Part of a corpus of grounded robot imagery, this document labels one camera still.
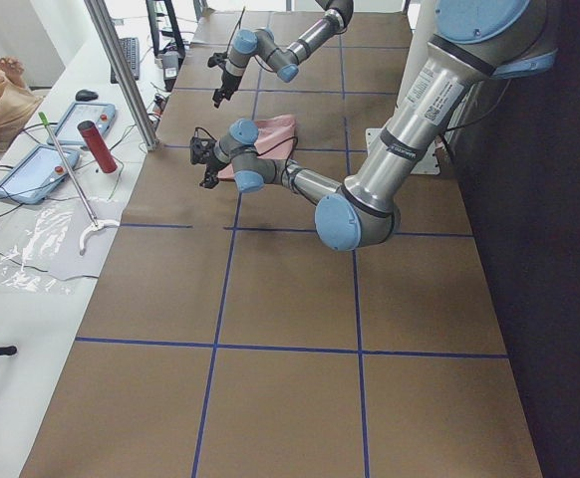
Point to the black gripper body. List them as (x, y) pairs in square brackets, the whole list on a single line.
[(228, 80), (211, 163)]

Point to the pink Snoopy t-shirt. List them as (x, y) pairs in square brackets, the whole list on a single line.
[(270, 139)]

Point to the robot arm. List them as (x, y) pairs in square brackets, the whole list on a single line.
[(472, 41), (283, 61)]

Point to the black power adapter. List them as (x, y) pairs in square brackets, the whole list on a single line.
[(170, 62)]

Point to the black keyboard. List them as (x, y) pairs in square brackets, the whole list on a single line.
[(131, 50)]

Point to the red cylindrical bottle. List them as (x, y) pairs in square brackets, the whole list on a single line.
[(96, 145)]

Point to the blue tape line lengthwise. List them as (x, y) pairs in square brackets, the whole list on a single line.
[(220, 309), (359, 328)]

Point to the black computer mouse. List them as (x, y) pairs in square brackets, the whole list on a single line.
[(85, 95)]

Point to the clear plastic bag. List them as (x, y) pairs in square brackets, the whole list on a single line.
[(45, 257)]

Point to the blue teach pendant near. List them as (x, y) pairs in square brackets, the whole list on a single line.
[(34, 177)]

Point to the blue tape line crosswise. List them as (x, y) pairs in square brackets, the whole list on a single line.
[(290, 349)]

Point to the blue tape line left lengthwise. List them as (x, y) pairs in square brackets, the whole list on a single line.
[(220, 309)]

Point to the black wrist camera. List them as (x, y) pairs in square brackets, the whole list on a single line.
[(217, 59), (201, 149)]

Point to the aluminium frame post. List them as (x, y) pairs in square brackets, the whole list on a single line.
[(105, 29)]

